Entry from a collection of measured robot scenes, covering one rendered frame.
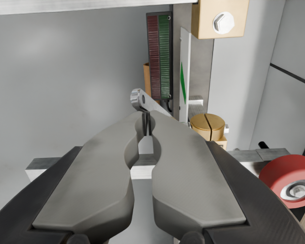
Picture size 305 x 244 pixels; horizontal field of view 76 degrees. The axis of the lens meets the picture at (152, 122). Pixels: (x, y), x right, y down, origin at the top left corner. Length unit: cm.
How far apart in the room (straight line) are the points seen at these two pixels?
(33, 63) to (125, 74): 51
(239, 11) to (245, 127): 42
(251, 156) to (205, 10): 23
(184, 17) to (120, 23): 74
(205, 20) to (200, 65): 19
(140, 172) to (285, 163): 21
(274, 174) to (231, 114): 28
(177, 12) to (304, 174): 32
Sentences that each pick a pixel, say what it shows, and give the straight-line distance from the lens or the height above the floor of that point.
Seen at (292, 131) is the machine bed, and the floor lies 76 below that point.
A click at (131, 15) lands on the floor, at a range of 110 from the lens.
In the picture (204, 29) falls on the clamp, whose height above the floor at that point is 87.
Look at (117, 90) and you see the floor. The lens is 120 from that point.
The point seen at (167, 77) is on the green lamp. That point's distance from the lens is 41.
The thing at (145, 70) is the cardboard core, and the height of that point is 7.
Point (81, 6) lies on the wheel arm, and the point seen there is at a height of 86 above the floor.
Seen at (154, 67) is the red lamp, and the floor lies 70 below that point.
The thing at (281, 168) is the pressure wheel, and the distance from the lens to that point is 33.
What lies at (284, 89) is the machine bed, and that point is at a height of 70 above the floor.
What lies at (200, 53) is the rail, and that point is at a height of 70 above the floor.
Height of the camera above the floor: 109
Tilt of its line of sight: 59 degrees down
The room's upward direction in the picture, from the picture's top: 179 degrees counter-clockwise
